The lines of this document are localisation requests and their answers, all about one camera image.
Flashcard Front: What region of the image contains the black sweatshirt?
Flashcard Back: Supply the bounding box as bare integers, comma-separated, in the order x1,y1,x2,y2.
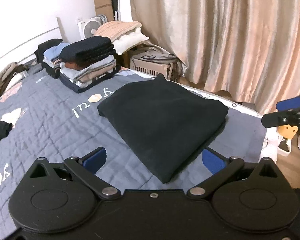
97,74,229,183

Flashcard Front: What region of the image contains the near folded clothes stack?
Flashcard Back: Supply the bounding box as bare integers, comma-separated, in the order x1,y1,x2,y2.
58,36,120,93

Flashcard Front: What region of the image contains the folded clothes stack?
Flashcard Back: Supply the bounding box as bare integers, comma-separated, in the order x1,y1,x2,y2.
58,36,120,93
34,38,70,79

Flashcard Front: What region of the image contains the far folded clothes stack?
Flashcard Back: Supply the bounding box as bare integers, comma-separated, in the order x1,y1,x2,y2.
34,38,70,79

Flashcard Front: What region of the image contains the grey quilted bedspread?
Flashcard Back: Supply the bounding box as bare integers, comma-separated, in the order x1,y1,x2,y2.
0,63,268,238

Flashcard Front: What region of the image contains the beige curtain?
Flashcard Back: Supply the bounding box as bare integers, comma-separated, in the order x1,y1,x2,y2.
130,0,300,113

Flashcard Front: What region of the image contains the folded brown blanket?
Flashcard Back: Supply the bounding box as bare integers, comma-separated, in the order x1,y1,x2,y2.
0,62,29,97

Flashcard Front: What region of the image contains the beige pet carrier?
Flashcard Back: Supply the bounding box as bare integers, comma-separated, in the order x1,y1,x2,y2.
128,46,181,81

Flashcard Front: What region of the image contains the white headboard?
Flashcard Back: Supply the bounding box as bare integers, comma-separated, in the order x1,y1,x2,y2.
0,17,62,68

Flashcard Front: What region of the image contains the beige folded garment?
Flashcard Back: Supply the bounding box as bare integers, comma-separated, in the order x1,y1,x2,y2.
94,21,149,55

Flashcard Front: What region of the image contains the white box fan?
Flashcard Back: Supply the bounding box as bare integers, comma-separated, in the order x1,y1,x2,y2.
77,14,108,40

